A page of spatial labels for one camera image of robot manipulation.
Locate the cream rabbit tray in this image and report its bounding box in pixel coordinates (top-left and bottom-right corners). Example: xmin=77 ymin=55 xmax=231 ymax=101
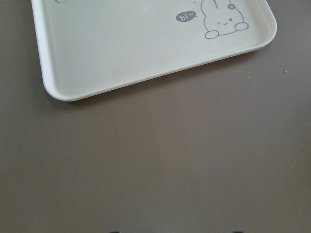
xmin=32 ymin=0 xmax=277 ymax=101

